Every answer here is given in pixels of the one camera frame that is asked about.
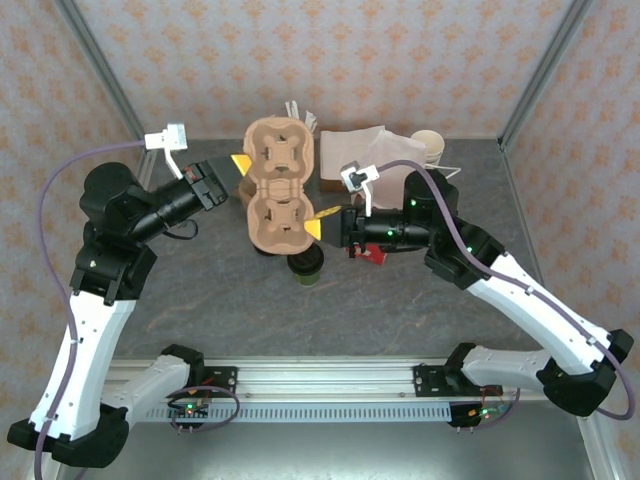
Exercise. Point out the long aluminium mounting rail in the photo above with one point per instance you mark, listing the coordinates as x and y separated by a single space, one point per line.
325 380

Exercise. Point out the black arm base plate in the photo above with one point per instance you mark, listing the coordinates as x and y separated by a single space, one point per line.
225 375
425 380

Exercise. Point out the aluminium side rail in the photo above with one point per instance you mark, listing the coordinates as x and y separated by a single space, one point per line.
522 200
150 150

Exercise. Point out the white paper napkin stack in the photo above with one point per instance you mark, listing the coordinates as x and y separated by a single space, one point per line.
340 145

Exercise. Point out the red white paper bag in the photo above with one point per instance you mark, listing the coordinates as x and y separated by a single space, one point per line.
395 150

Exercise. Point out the brown cardboard napkin tray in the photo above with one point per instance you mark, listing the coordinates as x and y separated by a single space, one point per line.
332 186

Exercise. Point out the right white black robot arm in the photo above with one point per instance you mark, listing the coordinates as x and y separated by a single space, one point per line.
540 310

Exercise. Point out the small green circuit board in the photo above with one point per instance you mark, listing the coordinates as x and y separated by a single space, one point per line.
480 414
190 412

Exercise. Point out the aluminium frame leg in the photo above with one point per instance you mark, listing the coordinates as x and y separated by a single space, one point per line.
595 450

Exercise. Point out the white wrapped straw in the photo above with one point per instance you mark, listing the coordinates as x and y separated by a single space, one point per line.
290 109
311 122

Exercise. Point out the grey metal shelf plate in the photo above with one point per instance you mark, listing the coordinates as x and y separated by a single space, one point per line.
325 455

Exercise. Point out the aluminium frame post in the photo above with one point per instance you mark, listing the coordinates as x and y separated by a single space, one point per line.
102 65
547 65

